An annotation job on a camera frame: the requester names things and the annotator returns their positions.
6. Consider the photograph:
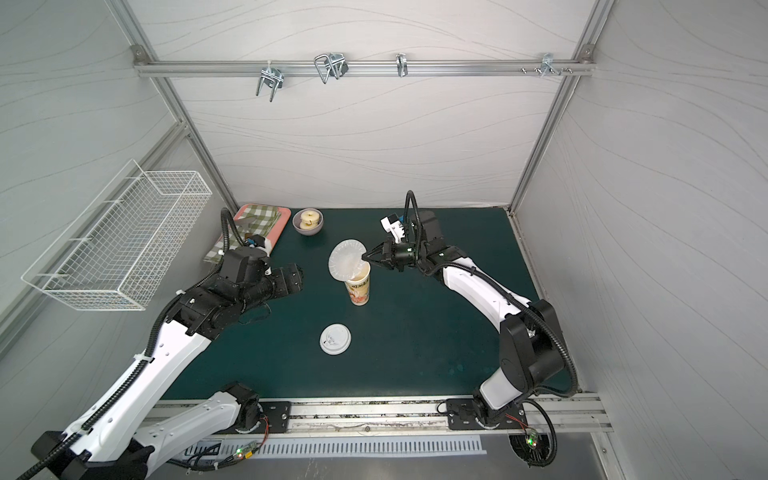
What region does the small metal hook clamp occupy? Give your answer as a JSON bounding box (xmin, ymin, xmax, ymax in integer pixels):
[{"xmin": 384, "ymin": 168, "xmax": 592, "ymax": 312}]
[{"xmin": 395, "ymin": 53, "xmax": 408, "ymax": 78}]

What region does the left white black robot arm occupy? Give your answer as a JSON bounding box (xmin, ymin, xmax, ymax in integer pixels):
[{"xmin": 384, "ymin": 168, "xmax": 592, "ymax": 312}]
[{"xmin": 21, "ymin": 246, "xmax": 304, "ymax": 479}]

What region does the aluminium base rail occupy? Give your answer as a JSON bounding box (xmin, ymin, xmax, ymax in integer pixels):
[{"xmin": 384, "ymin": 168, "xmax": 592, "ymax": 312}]
[{"xmin": 128, "ymin": 395, "xmax": 613, "ymax": 442}]

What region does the white ventilation grille strip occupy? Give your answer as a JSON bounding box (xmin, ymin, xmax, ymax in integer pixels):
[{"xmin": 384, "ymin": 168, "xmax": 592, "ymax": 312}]
[{"xmin": 179, "ymin": 435, "xmax": 488, "ymax": 462}]

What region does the aluminium crossbar rail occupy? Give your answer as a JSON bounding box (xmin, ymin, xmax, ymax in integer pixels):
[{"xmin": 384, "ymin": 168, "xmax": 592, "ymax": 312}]
[{"xmin": 134, "ymin": 57, "xmax": 596, "ymax": 78}]

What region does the metal U-bolt clamp middle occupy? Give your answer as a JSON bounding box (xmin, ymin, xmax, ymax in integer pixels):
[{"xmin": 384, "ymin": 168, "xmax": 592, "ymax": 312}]
[{"xmin": 313, "ymin": 52, "xmax": 349, "ymax": 84}]

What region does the printed paper milk tea cup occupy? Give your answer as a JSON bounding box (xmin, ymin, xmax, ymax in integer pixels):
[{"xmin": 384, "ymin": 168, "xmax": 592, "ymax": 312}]
[{"xmin": 345, "ymin": 262, "xmax": 371, "ymax": 306}]

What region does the metal U-bolt clamp left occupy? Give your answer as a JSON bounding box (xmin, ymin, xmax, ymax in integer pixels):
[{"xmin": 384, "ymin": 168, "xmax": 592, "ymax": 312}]
[{"xmin": 256, "ymin": 64, "xmax": 284, "ymax": 102}]

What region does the metal u-bolt clamp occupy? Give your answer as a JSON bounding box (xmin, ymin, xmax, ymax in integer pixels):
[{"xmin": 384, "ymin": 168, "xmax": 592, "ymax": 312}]
[
  {"xmin": 256, "ymin": 64, "xmax": 284, "ymax": 102},
  {"xmin": 313, "ymin": 52, "xmax": 349, "ymax": 84}
]

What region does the white plastic cup lid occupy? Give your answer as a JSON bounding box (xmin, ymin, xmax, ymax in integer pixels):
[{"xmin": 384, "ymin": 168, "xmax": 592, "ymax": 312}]
[{"xmin": 319, "ymin": 323, "xmax": 352, "ymax": 356}]

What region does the pink tray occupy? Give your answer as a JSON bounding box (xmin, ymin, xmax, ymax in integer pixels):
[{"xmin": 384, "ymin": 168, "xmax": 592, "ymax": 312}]
[{"xmin": 234, "ymin": 203, "xmax": 291, "ymax": 254}]

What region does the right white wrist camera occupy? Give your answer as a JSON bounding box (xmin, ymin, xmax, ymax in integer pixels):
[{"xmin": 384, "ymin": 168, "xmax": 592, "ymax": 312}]
[{"xmin": 380, "ymin": 214, "xmax": 407, "ymax": 244}]

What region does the green checkered cloth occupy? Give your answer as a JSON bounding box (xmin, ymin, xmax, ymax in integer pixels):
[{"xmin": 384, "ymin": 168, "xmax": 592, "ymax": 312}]
[{"xmin": 203, "ymin": 204, "xmax": 282, "ymax": 264}]

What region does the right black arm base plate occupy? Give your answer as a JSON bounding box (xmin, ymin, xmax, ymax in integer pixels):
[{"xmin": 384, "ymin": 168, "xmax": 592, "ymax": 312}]
[{"xmin": 436, "ymin": 397, "xmax": 527, "ymax": 432}]

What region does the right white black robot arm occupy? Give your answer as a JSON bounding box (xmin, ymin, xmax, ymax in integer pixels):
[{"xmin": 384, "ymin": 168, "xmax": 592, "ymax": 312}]
[{"xmin": 362, "ymin": 211, "xmax": 579, "ymax": 423}]

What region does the white wire basket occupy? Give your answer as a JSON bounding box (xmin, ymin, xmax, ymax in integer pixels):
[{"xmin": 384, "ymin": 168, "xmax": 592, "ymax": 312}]
[{"xmin": 21, "ymin": 160, "xmax": 212, "ymax": 311}]

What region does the metal bracket with screws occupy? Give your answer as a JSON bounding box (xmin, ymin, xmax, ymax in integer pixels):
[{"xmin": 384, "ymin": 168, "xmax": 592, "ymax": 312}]
[{"xmin": 519, "ymin": 53, "xmax": 574, "ymax": 77}]

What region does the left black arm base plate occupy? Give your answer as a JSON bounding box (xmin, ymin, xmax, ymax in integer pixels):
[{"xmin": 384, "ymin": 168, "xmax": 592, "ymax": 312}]
[{"xmin": 221, "ymin": 382, "xmax": 292, "ymax": 434}]

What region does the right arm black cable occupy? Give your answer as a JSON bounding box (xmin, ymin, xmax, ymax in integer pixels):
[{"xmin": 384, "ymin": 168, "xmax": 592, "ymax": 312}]
[{"xmin": 403, "ymin": 190, "xmax": 580, "ymax": 468}]

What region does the grey bowl with food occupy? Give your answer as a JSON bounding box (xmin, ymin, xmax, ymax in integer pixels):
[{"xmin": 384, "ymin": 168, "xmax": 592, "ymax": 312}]
[{"xmin": 292, "ymin": 208, "xmax": 324, "ymax": 236}]

